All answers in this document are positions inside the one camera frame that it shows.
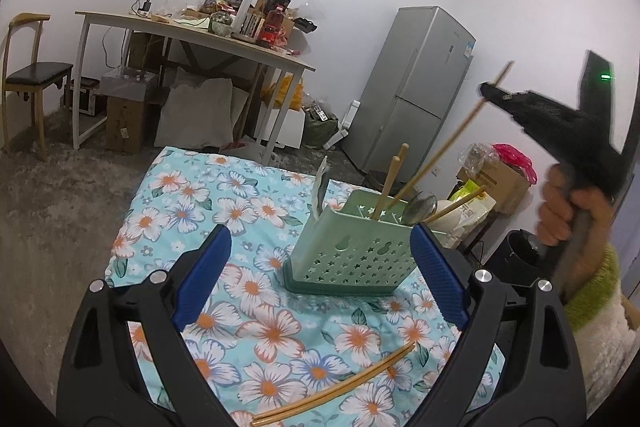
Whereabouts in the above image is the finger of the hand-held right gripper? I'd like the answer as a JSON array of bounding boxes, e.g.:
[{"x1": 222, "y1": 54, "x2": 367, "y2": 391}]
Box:
[{"x1": 479, "y1": 81, "x2": 529, "y2": 121}]

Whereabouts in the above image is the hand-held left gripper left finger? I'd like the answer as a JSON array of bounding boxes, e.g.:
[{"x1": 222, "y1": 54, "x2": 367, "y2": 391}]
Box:
[{"x1": 56, "y1": 223, "x2": 233, "y2": 427}]

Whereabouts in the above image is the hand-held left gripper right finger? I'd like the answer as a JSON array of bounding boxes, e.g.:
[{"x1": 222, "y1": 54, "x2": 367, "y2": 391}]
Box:
[{"x1": 410, "y1": 223, "x2": 586, "y2": 427}]

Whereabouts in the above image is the wooden chopstick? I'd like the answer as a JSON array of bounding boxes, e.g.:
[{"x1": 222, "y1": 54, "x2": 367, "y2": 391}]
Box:
[
  {"x1": 386, "y1": 61, "x2": 516, "y2": 210},
  {"x1": 424, "y1": 187, "x2": 488, "y2": 224},
  {"x1": 377, "y1": 143, "x2": 410, "y2": 220},
  {"x1": 372, "y1": 155, "x2": 401, "y2": 222},
  {"x1": 255, "y1": 347, "x2": 416, "y2": 427}
]

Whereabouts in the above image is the stainless steel spoon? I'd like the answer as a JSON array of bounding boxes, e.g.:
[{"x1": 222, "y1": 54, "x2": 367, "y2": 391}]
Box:
[{"x1": 406, "y1": 191, "x2": 440, "y2": 225}]

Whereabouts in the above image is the green perforated utensil holder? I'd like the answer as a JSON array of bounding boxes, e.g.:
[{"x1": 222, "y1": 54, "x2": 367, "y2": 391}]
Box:
[{"x1": 282, "y1": 189, "x2": 453, "y2": 298}]

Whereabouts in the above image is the bundle of wooden chopsticks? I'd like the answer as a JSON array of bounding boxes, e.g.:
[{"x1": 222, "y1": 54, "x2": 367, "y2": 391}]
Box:
[{"x1": 252, "y1": 341, "x2": 417, "y2": 423}]

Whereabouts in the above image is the person's right forearm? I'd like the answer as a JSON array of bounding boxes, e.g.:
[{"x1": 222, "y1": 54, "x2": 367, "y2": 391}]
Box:
[{"x1": 562, "y1": 242, "x2": 640, "y2": 413}]

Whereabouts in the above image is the person's right hand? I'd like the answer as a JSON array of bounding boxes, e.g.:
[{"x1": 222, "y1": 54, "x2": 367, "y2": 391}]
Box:
[{"x1": 537, "y1": 163, "x2": 617, "y2": 295}]

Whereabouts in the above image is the pink plastic bag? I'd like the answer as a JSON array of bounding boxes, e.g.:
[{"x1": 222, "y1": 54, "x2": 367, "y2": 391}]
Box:
[{"x1": 492, "y1": 143, "x2": 537, "y2": 185}]

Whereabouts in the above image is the clear plastic bag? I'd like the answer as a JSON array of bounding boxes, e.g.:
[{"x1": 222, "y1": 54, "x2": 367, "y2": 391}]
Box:
[{"x1": 457, "y1": 142, "x2": 501, "y2": 182}]

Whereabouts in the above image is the yellow and white rice bag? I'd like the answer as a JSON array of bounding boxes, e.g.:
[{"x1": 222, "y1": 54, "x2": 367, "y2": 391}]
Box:
[{"x1": 447, "y1": 179, "x2": 498, "y2": 238}]

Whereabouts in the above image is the silver refrigerator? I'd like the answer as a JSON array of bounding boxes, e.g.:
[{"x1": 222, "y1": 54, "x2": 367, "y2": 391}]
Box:
[{"x1": 342, "y1": 6, "x2": 477, "y2": 188}]

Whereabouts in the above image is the black trash bin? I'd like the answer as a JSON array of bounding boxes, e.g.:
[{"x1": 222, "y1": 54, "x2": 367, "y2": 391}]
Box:
[{"x1": 487, "y1": 231, "x2": 561, "y2": 288}]

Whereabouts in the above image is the large cardboard box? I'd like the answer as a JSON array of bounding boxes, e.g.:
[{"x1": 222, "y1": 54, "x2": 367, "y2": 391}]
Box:
[{"x1": 470, "y1": 162, "x2": 531, "y2": 215}]

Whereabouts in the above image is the blue floral tablecloth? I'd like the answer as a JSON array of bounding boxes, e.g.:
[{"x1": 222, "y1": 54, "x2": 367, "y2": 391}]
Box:
[{"x1": 104, "y1": 146, "x2": 503, "y2": 427}]

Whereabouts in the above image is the white cloth sack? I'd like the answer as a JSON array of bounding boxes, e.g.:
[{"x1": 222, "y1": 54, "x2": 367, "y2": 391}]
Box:
[{"x1": 155, "y1": 77, "x2": 236, "y2": 148}]

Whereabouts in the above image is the white box under desk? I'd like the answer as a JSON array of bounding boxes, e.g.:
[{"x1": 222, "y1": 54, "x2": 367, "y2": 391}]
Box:
[{"x1": 255, "y1": 107, "x2": 307, "y2": 150}]

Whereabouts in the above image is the small brown cardboard box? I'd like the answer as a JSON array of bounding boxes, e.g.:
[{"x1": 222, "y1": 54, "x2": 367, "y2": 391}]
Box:
[{"x1": 105, "y1": 94, "x2": 148, "y2": 154}]

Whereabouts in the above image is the dark green bag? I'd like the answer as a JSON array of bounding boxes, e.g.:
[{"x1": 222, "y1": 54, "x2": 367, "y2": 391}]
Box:
[{"x1": 302, "y1": 107, "x2": 341, "y2": 148}]

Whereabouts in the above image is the yellow plastic bag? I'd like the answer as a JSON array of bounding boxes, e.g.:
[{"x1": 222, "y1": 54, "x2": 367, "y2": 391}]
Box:
[{"x1": 262, "y1": 74, "x2": 305, "y2": 112}]

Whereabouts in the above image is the grey storage box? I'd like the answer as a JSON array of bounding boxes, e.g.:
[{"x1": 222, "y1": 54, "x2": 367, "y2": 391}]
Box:
[{"x1": 100, "y1": 69, "x2": 156, "y2": 102}]

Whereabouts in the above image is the red drink bottle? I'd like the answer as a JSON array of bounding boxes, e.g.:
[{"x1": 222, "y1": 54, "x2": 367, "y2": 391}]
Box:
[{"x1": 257, "y1": 6, "x2": 288, "y2": 48}]

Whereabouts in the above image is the white-framed wooden desk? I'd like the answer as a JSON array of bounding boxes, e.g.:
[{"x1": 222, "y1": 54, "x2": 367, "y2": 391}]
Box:
[{"x1": 74, "y1": 9, "x2": 317, "y2": 168}]

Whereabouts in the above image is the glass jar on desk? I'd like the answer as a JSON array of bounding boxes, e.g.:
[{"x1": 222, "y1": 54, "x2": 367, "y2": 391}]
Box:
[{"x1": 209, "y1": 11, "x2": 233, "y2": 35}]

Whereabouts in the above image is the wooden chair with black seat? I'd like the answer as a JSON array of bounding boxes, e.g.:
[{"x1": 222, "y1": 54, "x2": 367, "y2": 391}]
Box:
[{"x1": 0, "y1": 13, "x2": 75, "y2": 162}]

